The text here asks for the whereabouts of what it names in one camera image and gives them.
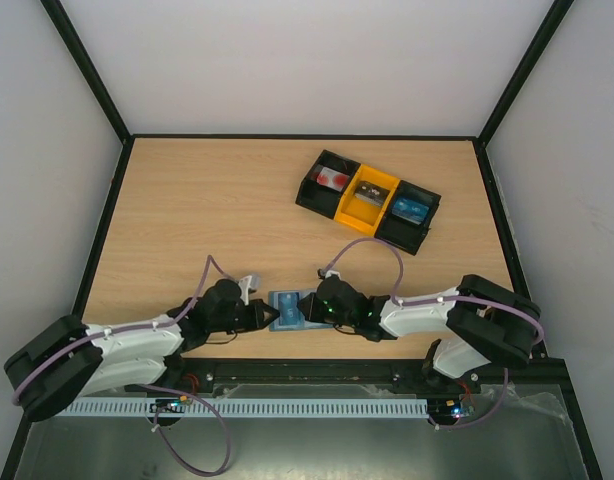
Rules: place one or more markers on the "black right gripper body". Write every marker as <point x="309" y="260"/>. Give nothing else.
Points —
<point x="316" y="307"/>

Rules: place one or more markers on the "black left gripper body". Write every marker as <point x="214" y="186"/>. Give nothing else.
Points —
<point x="237" y="324"/>

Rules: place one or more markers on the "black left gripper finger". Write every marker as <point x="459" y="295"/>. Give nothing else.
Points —
<point x="261" y="308"/>
<point x="264" y="322"/>

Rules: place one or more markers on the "teal leather card holder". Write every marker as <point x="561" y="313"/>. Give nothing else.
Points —
<point x="307" y="325"/>

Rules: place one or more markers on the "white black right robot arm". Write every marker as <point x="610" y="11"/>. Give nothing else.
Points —
<point x="484" y="322"/>

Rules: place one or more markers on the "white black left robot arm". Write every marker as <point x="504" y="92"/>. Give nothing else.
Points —
<point x="71" y="359"/>

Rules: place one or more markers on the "black VIP card stack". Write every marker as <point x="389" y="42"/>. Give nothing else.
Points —
<point x="371" y="193"/>

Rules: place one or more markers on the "blue VIP card stack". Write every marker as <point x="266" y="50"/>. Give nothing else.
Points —
<point x="410" y="210"/>

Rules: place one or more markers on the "red white card stack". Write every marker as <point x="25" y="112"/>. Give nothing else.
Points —
<point x="330" y="178"/>

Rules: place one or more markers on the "yellow middle bin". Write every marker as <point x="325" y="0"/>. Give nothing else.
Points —
<point x="358" y="214"/>

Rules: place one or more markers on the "black bin left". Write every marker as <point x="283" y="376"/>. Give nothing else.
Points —
<point x="322" y="188"/>

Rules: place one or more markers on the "black bin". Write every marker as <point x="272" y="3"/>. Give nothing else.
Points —
<point x="402" y="234"/>
<point x="322" y="188"/>

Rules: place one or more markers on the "black bin right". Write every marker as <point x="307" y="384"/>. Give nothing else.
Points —
<point x="402" y="234"/>

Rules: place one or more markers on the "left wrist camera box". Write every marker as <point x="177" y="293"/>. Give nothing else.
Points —
<point x="248" y="285"/>

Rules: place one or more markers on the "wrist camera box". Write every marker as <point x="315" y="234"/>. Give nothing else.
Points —
<point x="248" y="285"/>
<point x="327" y="273"/>

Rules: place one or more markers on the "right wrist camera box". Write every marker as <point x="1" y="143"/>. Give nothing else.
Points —
<point x="327" y="273"/>

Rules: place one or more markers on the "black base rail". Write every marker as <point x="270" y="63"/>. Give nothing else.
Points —
<point x="397" y="376"/>

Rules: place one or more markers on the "light blue slotted cable duct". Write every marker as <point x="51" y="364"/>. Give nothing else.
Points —
<point x="116" y="407"/>

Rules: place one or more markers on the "black frame post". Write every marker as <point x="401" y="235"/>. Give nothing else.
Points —
<point x="76" y="48"/>
<point x="538" y="44"/>

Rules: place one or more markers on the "black frame post right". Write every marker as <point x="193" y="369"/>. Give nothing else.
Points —
<point x="538" y="44"/>

